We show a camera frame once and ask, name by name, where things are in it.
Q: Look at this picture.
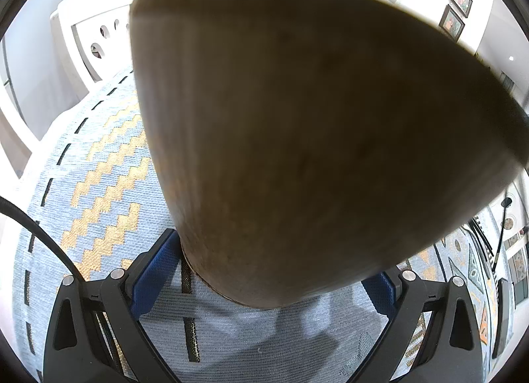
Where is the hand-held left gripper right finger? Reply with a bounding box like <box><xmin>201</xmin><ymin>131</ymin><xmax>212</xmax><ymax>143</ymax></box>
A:
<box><xmin>351</xmin><ymin>269</ymin><xmax>484</xmax><ymax>383</ymax></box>

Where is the bamboo utensil holder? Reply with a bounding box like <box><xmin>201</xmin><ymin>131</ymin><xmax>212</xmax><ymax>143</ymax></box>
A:
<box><xmin>129</xmin><ymin>0</ymin><xmax>529</xmax><ymax>309</ymax></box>

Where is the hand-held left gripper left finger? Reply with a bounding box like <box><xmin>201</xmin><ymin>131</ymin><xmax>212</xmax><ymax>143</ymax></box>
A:
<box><xmin>43</xmin><ymin>228</ymin><xmax>183</xmax><ymax>383</ymax></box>

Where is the black cable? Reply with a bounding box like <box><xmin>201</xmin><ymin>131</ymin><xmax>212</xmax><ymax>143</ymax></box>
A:
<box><xmin>0</xmin><ymin>196</ymin><xmax>85</xmax><ymax>284</ymax></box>

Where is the bundle of black chopsticks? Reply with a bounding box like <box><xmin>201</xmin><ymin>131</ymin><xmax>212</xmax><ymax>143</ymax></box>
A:
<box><xmin>469</xmin><ymin>218</ymin><xmax>497</xmax><ymax>272</ymax></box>

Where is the blue patterned tablecloth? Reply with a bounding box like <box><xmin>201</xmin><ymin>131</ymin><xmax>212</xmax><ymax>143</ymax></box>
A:
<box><xmin>12</xmin><ymin>66</ymin><xmax>517</xmax><ymax>383</ymax></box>

